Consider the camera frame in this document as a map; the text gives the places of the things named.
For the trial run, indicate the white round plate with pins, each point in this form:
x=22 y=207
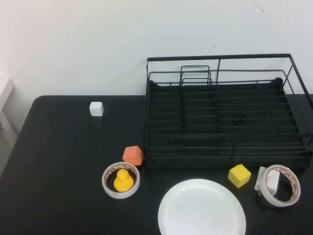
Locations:
x=201 y=208

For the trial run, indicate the orange cube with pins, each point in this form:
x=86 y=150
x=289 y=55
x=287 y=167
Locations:
x=132 y=155

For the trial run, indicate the white cube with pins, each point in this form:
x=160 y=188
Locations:
x=96 y=109

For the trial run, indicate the yellow rubber duck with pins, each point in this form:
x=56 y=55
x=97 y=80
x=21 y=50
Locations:
x=123 y=182

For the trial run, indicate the white tape roll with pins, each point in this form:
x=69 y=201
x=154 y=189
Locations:
x=119 y=195
x=269 y=197

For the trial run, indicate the black plastic drip tray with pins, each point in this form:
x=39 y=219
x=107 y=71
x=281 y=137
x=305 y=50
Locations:
x=256 y=118

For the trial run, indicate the yellow cube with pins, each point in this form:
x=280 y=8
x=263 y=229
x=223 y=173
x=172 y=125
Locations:
x=239 y=176

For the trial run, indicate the white charger plug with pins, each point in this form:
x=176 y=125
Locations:
x=273 y=181

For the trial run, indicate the white side board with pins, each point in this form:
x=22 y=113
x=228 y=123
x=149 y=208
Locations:
x=6 y=94

